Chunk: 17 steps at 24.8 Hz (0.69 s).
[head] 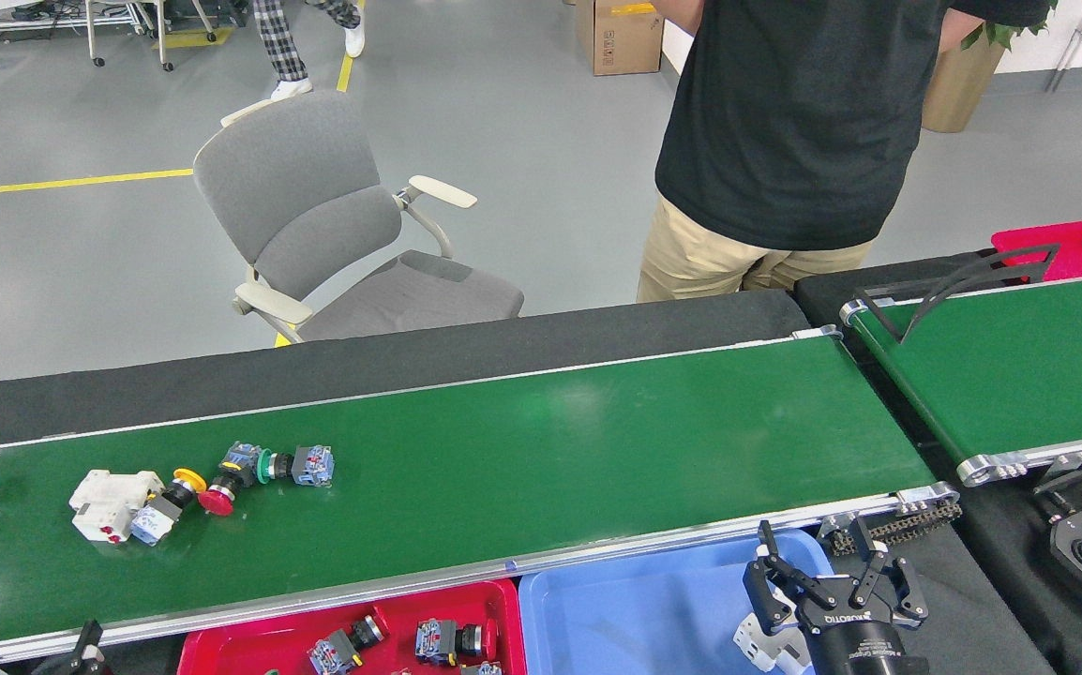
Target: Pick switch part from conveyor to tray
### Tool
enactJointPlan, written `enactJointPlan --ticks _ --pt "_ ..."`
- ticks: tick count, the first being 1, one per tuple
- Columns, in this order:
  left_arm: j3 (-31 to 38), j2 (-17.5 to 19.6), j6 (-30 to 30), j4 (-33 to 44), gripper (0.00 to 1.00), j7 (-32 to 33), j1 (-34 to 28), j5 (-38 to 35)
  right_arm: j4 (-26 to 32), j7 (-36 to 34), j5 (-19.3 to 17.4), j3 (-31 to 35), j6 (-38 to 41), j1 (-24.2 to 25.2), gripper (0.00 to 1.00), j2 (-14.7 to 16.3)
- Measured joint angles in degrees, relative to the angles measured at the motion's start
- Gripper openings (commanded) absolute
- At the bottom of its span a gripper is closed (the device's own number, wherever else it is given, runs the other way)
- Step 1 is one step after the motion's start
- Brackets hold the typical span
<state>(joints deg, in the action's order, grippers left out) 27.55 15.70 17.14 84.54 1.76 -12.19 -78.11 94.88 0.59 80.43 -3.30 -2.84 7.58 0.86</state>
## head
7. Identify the brown cardboard box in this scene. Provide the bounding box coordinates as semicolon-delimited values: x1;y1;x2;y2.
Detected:
576;0;666;77

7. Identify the person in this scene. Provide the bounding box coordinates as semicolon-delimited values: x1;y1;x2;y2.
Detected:
252;0;366;102
637;0;1053;304

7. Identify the blue plastic tray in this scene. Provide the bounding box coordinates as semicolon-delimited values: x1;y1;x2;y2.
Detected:
518;530;842;675

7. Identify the white wheeled stand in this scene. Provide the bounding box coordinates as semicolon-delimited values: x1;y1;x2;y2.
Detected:
0;0;251;71

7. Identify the black drive chain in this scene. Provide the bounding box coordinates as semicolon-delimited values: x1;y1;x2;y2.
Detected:
822;502;964;554

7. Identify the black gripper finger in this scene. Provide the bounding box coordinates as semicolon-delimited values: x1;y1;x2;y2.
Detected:
30;619;107;675

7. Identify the red plastic tray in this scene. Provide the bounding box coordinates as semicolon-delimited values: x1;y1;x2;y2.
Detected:
991;215;1082;284
175;578;530;675

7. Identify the yellow push button switch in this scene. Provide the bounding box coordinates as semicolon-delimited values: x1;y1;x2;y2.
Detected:
130;468;209;547

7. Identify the black guide bracket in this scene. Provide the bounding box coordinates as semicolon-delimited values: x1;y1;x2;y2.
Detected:
855;244;1062;345

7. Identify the green plant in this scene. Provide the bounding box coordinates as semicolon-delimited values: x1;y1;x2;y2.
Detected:
961;0;1058;53

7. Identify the tan plant pot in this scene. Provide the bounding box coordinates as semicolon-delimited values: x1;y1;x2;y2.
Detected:
921;28;1011;134

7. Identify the long green conveyor belt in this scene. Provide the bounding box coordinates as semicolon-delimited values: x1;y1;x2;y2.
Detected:
0;324;962;668

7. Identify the red mushroom push button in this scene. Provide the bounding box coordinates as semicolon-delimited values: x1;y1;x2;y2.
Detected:
198;442;266;518

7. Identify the grey office chair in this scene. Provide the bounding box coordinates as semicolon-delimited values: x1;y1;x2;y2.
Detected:
192;91;525;346

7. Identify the green push button switch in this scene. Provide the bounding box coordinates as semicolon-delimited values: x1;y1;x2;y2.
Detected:
255;444;336;488

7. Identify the white circuit breaker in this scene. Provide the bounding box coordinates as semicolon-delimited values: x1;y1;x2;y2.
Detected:
68;469;167;545
733;612;814;674

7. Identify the green conveyor with black guide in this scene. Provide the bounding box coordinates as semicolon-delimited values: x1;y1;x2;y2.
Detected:
839;272;1082;488

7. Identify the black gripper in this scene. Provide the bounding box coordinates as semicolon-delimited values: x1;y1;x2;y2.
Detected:
743;516;931;675

